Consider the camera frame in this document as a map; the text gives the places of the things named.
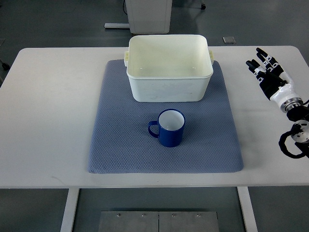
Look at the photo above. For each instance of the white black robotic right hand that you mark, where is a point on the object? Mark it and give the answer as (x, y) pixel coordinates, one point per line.
(276, 84)

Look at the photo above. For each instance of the blue enamel mug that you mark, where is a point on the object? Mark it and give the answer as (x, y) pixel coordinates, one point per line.
(168, 128)

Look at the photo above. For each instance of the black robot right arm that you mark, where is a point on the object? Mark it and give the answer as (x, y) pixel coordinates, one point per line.
(297, 112)

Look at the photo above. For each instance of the white plastic box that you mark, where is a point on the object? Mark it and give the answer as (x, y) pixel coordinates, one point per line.
(168, 68)

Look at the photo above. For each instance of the grey floor outlet plate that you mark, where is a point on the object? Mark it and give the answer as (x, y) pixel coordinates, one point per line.
(229, 40)

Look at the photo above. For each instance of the black caster top right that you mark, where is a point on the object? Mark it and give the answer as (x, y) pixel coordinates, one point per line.
(203, 5)

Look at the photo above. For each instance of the right white table leg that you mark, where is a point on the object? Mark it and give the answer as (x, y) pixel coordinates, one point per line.
(247, 209)

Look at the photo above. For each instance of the white table leg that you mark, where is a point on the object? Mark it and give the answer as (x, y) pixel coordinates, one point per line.
(70, 210)
(247, 209)

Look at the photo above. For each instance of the white cabinet in background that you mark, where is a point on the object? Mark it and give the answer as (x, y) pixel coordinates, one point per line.
(149, 16)

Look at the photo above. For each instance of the blue quilted mat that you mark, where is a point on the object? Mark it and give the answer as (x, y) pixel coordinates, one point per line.
(121, 142)

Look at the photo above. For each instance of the grey table foot bar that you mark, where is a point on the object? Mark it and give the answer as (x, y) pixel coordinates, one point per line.
(116, 26)

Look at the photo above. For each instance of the left white table leg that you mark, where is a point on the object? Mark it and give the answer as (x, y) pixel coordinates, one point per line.
(70, 210)

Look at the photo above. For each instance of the black chair caster left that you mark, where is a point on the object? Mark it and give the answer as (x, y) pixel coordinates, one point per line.
(4, 65)

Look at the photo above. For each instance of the metal base plate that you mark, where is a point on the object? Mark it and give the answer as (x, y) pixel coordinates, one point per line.
(156, 221)

